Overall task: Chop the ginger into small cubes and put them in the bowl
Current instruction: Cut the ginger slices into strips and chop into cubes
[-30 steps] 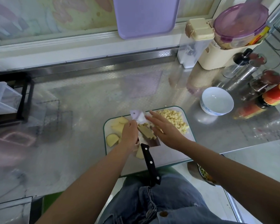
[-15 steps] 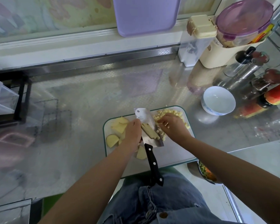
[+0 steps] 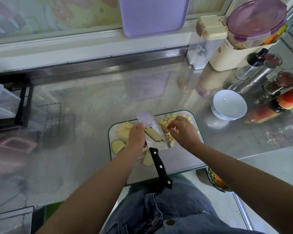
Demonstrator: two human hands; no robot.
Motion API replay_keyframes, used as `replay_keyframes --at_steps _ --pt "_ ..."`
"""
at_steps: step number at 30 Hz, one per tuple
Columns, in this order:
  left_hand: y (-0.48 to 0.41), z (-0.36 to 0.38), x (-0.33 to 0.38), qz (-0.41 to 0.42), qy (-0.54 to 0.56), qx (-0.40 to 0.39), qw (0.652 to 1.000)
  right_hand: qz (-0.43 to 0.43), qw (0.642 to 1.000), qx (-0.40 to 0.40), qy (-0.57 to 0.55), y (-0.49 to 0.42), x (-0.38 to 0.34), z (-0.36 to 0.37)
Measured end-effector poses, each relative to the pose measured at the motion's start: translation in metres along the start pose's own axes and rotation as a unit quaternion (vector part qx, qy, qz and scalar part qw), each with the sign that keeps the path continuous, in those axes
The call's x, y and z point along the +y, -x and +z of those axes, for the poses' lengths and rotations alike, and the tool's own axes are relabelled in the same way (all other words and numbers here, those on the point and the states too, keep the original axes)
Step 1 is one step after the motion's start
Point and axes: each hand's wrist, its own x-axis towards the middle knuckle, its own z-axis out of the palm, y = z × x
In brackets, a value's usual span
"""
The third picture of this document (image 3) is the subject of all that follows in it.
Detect pile of yellow potato slices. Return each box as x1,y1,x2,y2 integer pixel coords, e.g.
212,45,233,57
111,121,155,167

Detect clear plastic storage box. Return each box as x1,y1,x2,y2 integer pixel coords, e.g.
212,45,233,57
0,84,21,120

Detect glass jar red lid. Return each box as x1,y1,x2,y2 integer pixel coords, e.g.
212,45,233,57
264,71,293,96

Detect person's blue jeans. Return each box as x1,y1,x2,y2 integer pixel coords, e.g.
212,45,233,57
103,179,264,234

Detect clear plastic bottle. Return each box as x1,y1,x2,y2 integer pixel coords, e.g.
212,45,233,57
266,122,293,147

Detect purple lid food container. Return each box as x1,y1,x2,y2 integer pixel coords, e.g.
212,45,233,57
227,0,288,50

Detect sauce bottle red label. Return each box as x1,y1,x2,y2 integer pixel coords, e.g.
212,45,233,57
269,83,293,113

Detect black metal rack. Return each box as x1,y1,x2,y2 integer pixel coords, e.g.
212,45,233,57
0,75,34,132

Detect person's left forearm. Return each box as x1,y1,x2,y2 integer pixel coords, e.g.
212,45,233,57
36,146,140,234

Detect person's left hand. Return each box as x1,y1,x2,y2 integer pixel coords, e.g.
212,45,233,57
127,122,147,153

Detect cream plastic canister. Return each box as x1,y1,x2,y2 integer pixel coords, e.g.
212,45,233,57
208,39,276,72

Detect pile of diced potato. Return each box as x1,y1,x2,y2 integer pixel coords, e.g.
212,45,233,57
159,113,192,148

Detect white cutting board green rim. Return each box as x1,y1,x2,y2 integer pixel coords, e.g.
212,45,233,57
107,110,207,186

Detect white bowl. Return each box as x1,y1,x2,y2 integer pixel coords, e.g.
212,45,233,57
210,89,248,121

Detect person's right forearm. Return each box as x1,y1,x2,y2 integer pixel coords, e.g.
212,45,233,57
193,143,293,234

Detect purple plastic cutting board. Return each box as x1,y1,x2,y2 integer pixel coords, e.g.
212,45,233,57
118,0,191,38

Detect steel bin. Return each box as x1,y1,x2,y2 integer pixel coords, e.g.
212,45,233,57
0,206,35,234

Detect glass bottle black cap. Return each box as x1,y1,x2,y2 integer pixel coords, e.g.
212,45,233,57
234,48,269,81

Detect green mat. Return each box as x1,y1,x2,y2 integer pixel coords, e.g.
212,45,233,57
43,202,64,223

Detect metal bowl with scraps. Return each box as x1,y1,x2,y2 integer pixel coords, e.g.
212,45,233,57
206,166,234,193

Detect clear container cream lid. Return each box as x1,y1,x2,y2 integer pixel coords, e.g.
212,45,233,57
187,15,229,70

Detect person's right hand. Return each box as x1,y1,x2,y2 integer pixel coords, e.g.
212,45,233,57
166,116,203,153

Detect steel cleaver knife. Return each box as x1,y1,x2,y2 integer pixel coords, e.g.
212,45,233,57
136,111,174,189

